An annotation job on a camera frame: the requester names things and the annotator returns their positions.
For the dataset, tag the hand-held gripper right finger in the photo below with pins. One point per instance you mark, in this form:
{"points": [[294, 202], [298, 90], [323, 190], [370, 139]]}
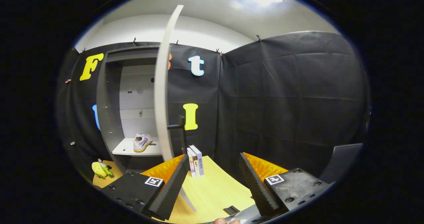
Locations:
{"points": [[256, 191]]}

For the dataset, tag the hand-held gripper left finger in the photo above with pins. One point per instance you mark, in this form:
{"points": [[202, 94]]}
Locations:
{"points": [[172, 187]]}

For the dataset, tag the white shoe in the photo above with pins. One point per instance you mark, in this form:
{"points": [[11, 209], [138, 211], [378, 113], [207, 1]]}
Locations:
{"points": [[141, 143]]}

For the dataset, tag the beige shoe cabinet door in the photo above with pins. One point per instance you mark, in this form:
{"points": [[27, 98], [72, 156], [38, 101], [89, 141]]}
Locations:
{"points": [[160, 101]]}

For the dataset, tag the grey shoe cabinet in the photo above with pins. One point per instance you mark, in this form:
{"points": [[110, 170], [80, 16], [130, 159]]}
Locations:
{"points": [[107, 118]]}

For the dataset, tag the white cabinet shelf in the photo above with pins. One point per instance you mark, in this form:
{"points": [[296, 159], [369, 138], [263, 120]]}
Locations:
{"points": [[124, 148]]}

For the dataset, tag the brown cover book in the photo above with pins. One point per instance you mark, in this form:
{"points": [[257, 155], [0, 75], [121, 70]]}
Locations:
{"points": [[190, 164]]}

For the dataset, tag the white spine book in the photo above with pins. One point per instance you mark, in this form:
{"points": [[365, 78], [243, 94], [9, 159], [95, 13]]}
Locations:
{"points": [[196, 167]]}

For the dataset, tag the small black block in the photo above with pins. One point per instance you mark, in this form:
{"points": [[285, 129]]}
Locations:
{"points": [[231, 209]]}

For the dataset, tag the blue spine book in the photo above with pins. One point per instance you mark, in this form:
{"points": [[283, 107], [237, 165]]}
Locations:
{"points": [[200, 159]]}

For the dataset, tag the green bottle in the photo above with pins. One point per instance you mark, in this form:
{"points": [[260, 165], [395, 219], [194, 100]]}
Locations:
{"points": [[107, 172]]}

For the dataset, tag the yellow plush toy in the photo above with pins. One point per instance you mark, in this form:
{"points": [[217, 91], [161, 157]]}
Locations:
{"points": [[97, 169]]}

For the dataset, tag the dark grey board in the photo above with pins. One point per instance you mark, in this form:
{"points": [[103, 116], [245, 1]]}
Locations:
{"points": [[341, 161]]}

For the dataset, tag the black backdrop cloth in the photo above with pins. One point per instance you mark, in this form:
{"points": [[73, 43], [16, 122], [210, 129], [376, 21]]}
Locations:
{"points": [[281, 101]]}

